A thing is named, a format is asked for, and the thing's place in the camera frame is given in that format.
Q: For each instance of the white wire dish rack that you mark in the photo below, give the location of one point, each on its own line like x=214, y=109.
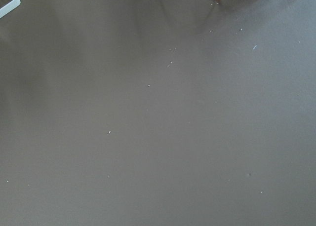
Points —
x=7, y=6

